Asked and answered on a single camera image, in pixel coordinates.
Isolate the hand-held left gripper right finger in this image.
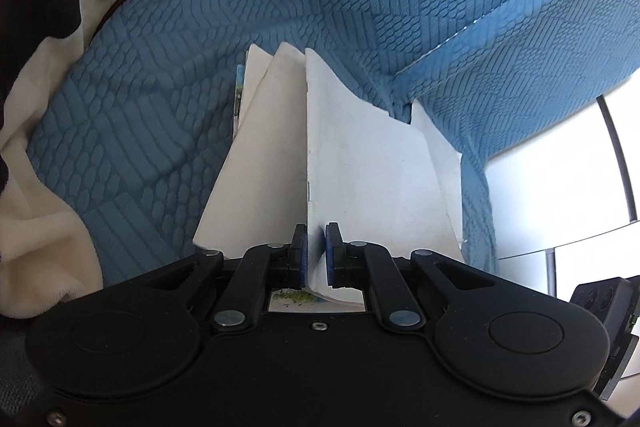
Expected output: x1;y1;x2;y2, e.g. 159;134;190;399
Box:
325;222;491;333

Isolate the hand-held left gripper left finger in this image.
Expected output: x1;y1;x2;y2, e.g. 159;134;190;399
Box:
145;223;307;333

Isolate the red black white striped blanket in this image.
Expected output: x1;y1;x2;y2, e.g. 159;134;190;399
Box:
0;0;196;323

